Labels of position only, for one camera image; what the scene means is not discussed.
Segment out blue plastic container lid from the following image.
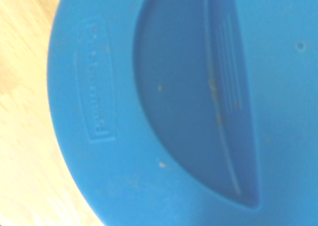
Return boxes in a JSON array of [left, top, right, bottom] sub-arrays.
[[46, 0, 318, 226]]

